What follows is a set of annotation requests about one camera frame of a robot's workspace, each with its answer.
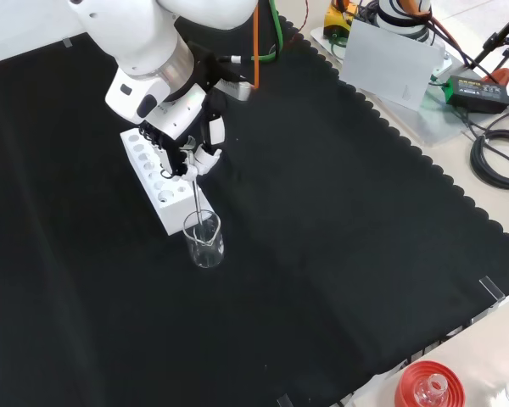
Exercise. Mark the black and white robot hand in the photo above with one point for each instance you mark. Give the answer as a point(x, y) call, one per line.
point(182, 114)

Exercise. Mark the clear glass rod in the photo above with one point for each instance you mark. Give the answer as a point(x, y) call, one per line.
point(197, 199)

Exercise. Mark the white test tube rack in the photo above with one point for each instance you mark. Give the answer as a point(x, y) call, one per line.
point(175, 212)

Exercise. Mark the clear acrylic cloth clip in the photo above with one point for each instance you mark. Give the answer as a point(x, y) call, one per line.
point(68, 42)
point(283, 401)
point(492, 289)

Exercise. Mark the clear glass beaker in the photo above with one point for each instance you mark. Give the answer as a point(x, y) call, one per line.
point(205, 250)

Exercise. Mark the black bench cloth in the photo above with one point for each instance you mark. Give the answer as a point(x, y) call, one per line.
point(322, 212)

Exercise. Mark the yellow stop button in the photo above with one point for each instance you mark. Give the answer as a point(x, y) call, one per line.
point(337, 21)

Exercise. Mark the pale grey board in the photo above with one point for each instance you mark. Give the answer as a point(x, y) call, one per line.
point(386, 63)

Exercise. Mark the black power adapter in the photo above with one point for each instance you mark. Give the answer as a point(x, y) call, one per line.
point(477, 93)

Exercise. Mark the orange clamp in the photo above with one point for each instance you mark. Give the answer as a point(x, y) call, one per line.
point(499, 75)

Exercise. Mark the black tripod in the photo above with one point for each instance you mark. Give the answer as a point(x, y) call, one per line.
point(498, 38)

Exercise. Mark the clear round-bottom flask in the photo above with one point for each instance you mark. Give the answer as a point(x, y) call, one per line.
point(430, 390)

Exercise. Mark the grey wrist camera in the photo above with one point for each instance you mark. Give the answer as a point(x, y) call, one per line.
point(236, 88)

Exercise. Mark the grey metal base plate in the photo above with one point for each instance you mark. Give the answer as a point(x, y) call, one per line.
point(441, 123)

